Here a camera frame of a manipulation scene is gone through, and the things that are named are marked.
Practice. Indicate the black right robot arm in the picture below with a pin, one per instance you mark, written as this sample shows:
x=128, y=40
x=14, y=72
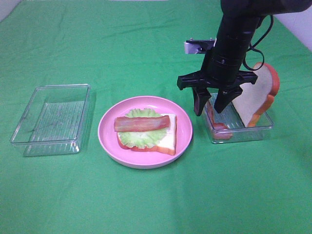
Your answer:
x=225, y=54

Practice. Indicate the left clear plastic tray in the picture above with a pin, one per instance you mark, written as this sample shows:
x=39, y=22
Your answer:
x=54, y=121

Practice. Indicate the pink round plate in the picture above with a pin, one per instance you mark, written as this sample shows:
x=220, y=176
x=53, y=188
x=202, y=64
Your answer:
x=144, y=160

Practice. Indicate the bacon strip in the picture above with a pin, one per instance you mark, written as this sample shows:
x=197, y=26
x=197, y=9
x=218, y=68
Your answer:
x=141, y=124
x=217, y=125

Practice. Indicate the bread slice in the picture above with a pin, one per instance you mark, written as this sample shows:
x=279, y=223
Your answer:
x=257, y=98
x=167, y=145

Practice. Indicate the right clear plastic tray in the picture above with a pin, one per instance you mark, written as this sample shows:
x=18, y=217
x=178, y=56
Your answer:
x=232, y=120

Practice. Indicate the clear plastic tray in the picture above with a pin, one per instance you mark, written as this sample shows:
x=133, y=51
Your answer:
x=54, y=121
x=232, y=120

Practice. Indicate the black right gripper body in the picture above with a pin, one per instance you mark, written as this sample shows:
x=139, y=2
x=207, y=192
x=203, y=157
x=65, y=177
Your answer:
x=217, y=71

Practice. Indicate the green lettuce leaf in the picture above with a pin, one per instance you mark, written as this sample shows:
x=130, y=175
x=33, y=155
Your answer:
x=146, y=139

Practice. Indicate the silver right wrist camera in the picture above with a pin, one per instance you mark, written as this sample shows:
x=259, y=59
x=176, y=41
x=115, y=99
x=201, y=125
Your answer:
x=193, y=46

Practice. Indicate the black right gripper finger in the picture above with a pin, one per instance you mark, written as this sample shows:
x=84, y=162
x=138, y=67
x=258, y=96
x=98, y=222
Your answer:
x=225, y=97
x=201, y=96

